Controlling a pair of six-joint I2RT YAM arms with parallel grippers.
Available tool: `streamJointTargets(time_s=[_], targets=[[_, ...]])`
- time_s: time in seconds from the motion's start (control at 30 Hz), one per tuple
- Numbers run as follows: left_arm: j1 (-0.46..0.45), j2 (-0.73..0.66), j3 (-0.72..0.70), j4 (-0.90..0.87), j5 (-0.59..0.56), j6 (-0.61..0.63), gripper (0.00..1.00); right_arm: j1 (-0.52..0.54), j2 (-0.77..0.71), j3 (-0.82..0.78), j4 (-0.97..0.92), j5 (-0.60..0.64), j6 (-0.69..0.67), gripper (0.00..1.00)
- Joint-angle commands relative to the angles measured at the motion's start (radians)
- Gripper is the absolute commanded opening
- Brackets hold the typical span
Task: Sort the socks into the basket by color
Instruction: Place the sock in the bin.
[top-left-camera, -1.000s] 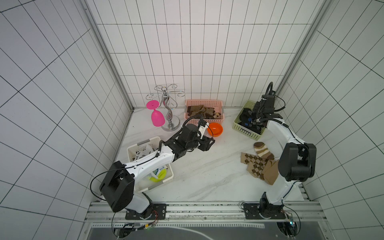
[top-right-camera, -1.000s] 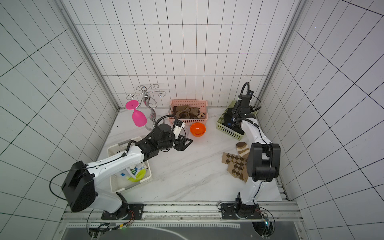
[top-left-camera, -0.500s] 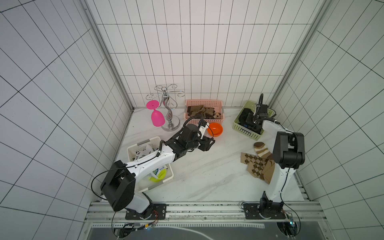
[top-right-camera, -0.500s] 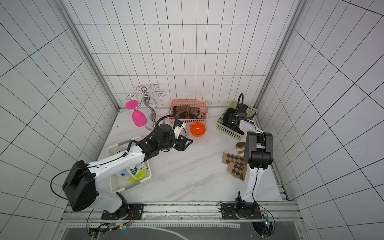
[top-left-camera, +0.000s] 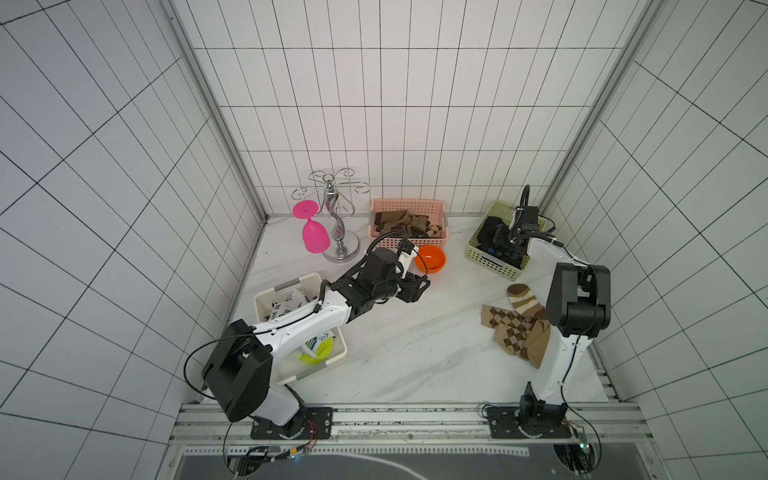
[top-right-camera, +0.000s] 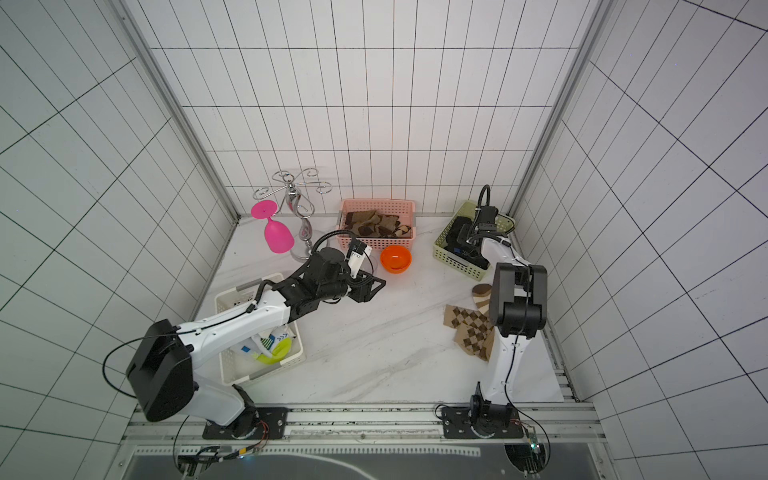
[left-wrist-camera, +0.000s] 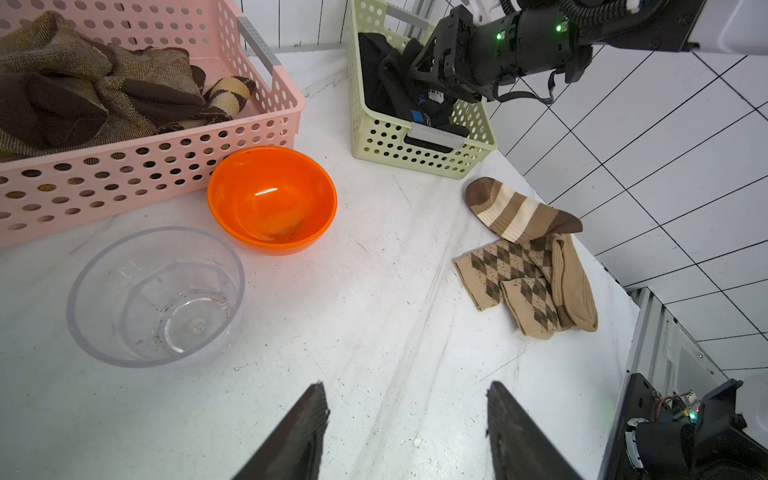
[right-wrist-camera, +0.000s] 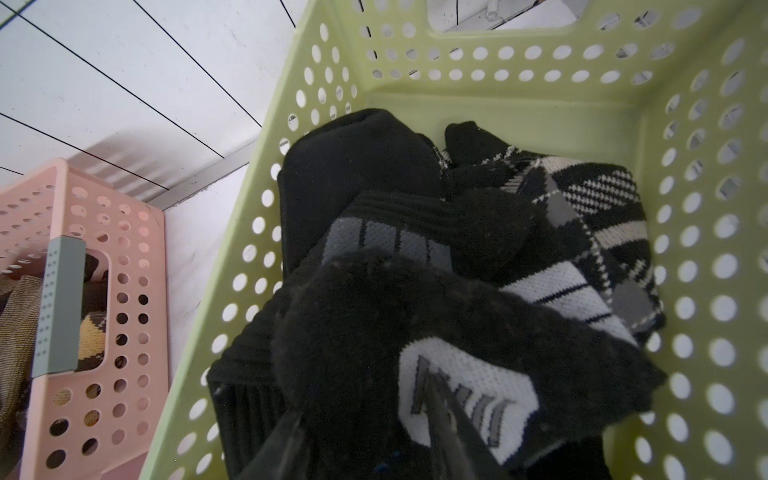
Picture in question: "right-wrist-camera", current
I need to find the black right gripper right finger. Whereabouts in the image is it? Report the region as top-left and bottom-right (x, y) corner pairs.
(425, 373), (510, 480)

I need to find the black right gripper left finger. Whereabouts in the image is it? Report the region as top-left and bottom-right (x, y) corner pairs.
(238, 411), (306, 480)

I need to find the pink perforated plastic basket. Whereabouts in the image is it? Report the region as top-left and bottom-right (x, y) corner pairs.
(1, 159), (169, 479)

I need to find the green perforated plastic basket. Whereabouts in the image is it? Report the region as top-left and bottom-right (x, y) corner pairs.
(141, 1), (767, 479)

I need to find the brown tan knit sock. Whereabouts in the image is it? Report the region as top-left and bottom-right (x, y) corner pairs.
(0, 254), (109, 469)

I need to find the black white striped sock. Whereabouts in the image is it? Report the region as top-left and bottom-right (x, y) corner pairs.
(445, 121), (666, 344)

